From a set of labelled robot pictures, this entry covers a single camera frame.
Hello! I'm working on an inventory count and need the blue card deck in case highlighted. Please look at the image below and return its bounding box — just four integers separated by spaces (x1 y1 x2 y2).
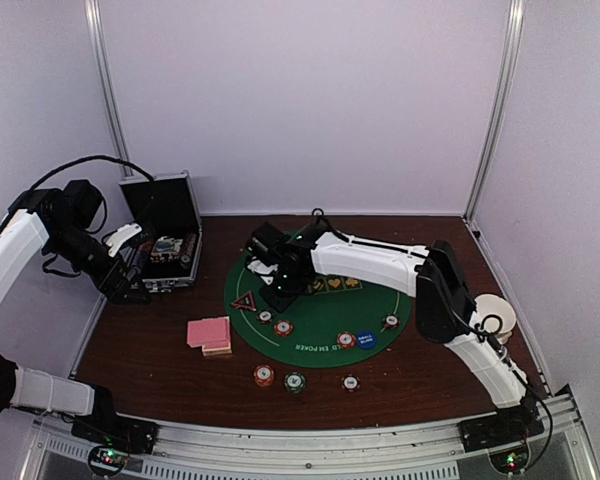
150 236 183 263

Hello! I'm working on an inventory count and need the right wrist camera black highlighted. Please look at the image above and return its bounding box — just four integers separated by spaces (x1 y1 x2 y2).
245 221 289 267

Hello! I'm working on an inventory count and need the red five chip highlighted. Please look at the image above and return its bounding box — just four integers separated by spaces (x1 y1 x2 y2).
274 320 294 337
336 332 357 349

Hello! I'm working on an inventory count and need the white ceramic bowl stack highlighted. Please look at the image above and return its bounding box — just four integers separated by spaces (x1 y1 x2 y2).
475 294 517 344

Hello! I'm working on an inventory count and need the brown chip row in case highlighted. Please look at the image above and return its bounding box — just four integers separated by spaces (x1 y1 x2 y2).
179 232 200 268

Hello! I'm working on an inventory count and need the pink-backed playing card deck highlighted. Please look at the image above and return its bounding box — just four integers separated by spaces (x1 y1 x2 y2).
186 316 230 348

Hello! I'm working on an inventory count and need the gold card deck box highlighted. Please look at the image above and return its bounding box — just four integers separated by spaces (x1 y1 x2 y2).
201 340 232 357

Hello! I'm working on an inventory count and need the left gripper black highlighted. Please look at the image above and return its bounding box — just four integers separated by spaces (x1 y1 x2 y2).
45 222 152 305

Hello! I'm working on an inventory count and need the right aluminium post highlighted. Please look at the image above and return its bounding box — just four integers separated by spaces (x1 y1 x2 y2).
463 0 526 225

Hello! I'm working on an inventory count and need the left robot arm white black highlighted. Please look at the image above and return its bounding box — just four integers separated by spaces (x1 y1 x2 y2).
0 180 158 454

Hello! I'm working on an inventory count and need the aluminium post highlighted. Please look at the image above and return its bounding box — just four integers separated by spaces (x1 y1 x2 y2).
463 0 526 225
84 0 131 163

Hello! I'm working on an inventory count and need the round green poker mat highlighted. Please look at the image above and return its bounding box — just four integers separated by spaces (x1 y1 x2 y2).
224 255 412 369

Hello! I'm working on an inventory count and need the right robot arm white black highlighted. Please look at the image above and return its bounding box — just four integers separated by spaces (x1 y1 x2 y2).
245 214 555 452

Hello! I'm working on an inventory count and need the green poker chip stack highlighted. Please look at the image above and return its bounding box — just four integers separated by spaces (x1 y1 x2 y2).
284 372 306 394

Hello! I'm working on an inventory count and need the brown poker chip stack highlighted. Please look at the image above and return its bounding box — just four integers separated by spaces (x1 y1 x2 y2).
341 375 360 392

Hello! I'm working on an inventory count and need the front aluminium rail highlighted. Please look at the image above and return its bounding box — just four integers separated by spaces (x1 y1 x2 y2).
15 391 600 479

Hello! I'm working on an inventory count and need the left aluminium post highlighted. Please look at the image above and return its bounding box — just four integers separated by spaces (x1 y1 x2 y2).
84 0 131 163

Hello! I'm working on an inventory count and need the triangular all-in button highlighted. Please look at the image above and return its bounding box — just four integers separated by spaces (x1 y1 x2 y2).
231 290 257 312

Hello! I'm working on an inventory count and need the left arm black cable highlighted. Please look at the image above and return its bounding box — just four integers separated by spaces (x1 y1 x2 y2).
17 153 157 211

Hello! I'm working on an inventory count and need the blue small blind button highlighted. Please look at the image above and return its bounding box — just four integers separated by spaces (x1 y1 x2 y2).
356 331 378 350

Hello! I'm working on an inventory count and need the orange poker chip stack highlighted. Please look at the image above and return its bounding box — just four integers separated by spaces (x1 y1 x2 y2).
253 365 275 387

